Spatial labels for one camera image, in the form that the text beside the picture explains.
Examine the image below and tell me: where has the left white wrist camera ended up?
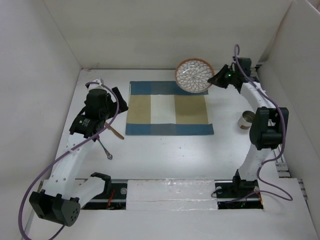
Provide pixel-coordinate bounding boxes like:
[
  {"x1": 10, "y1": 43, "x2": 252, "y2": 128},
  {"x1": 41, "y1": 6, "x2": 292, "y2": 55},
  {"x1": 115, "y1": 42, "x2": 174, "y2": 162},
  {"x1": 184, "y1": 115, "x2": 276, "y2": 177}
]
[{"x1": 85, "y1": 78, "x2": 104, "y2": 91}]

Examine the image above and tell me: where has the steel cup with brown base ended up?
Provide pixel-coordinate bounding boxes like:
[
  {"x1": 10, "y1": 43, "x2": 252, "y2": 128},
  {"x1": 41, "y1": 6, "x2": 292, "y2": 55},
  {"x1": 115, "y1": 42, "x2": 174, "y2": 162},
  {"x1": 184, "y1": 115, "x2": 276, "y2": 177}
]
[{"x1": 237, "y1": 110, "x2": 256, "y2": 130}]

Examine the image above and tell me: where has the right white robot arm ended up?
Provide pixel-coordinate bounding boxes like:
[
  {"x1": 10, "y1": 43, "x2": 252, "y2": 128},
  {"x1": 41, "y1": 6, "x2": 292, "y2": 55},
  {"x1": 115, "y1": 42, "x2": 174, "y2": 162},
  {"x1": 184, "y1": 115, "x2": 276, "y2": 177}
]
[{"x1": 208, "y1": 56, "x2": 289, "y2": 202}]

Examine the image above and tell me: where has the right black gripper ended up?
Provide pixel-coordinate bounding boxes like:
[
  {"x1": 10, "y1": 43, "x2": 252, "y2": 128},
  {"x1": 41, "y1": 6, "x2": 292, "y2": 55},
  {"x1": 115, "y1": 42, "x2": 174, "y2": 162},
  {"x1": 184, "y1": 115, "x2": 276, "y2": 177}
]
[{"x1": 208, "y1": 64, "x2": 239, "y2": 89}]

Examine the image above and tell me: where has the aluminium rail at right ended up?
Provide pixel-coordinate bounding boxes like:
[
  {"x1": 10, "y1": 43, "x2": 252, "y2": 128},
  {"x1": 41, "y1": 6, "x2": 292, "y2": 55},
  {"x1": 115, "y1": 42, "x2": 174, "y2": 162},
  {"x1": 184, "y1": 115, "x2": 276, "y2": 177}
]
[{"x1": 254, "y1": 62, "x2": 284, "y2": 170}]

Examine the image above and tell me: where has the iridescent purple fork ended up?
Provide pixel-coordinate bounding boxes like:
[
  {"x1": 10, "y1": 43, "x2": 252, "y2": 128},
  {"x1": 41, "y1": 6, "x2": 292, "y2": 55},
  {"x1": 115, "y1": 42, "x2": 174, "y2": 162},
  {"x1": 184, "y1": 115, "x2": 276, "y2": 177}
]
[{"x1": 97, "y1": 139, "x2": 113, "y2": 160}]

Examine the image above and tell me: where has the floral plate with orange rim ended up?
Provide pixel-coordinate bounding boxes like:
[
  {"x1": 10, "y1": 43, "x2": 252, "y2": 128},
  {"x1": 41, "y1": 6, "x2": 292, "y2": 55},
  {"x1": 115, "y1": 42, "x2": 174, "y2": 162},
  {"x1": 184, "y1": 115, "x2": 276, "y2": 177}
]
[{"x1": 174, "y1": 58, "x2": 215, "y2": 94}]

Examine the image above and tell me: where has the white front cover panel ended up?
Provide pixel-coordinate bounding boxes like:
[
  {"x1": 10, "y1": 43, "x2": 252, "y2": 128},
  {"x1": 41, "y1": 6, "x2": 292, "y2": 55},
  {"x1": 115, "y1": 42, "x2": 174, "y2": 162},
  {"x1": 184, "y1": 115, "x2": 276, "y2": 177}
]
[{"x1": 126, "y1": 179, "x2": 218, "y2": 211}]

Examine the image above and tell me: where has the blue beige checked placemat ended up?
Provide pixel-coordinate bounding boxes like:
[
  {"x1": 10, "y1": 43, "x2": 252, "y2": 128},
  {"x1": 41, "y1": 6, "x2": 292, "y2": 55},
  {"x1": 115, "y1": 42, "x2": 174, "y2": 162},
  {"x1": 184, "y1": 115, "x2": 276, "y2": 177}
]
[{"x1": 125, "y1": 81, "x2": 214, "y2": 136}]

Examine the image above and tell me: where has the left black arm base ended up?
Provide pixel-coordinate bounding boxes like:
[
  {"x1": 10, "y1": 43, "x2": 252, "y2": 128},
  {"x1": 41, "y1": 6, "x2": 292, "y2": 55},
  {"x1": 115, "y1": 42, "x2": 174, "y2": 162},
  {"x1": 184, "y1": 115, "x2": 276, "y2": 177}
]
[{"x1": 82, "y1": 179, "x2": 128, "y2": 210}]

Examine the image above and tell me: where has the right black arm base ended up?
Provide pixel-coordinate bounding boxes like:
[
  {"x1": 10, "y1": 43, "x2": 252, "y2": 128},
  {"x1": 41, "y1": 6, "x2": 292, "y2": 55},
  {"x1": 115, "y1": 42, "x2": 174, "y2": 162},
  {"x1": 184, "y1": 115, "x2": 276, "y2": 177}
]
[{"x1": 211, "y1": 180, "x2": 264, "y2": 210}]

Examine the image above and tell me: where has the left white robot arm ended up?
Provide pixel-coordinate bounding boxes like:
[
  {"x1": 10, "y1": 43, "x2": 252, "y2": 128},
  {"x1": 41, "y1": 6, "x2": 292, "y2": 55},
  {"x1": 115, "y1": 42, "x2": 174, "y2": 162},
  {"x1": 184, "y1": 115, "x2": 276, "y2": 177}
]
[{"x1": 29, "y1": 83, "x2": 129, "y2": 227}]

